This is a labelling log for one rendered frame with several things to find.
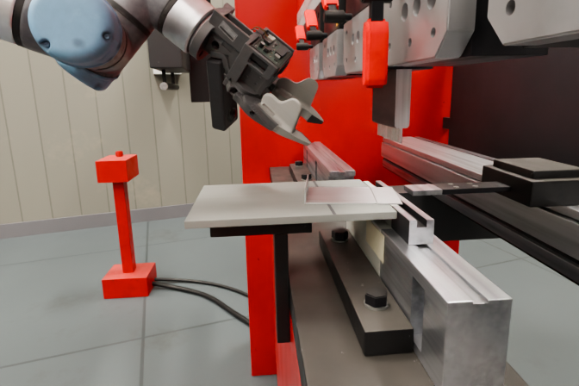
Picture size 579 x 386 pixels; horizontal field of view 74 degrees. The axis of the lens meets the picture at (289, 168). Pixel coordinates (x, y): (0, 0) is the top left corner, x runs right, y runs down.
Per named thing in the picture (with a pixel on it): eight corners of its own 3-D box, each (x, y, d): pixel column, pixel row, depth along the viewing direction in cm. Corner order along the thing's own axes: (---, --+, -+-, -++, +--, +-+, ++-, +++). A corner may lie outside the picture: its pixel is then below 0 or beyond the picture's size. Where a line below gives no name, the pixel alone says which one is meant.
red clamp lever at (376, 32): (357, 88, 39) (358, -15, 37) (396, 87, 40) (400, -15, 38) (362, 88, 38) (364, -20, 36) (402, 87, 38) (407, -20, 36)
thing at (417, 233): (363, 198, 65) (363, 181, 65) (380, 197, 65) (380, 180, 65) (408, 245, 46) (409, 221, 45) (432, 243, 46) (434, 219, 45)
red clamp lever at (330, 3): (317, -19, 61) (325, 14, 55) (342, -19, 62) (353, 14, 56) (315, -8, 63) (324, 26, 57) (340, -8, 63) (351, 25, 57)
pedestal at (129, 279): (115, 282, 240) (100, 150, 223) (157, 279, 242) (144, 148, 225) (103, 299, 220) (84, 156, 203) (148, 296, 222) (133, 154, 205)
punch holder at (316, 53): (309, 80, 102) (309, 14, 99) (341, 79, 103) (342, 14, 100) (319, 78, 88) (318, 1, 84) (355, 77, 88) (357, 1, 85)
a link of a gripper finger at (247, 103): (270, 127, 52) (227, 81, 53) (265, 134, 53) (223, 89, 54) (289, 117, 56) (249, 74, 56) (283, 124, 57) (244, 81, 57)
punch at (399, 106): (371, 134, 60) (373, 72, 59) (383, 134, 61) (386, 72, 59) (394, 143, 51) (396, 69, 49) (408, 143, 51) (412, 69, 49)
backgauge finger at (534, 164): (394, 190, 64) (395, 160, 63) (542, 183, 66) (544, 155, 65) (424, 213, 52) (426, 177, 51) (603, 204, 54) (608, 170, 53)
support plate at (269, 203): (204, 190, 64) (203, 185, 64) (359, 184, 66) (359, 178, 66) (184, 229, 47) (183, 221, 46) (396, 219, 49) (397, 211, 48)
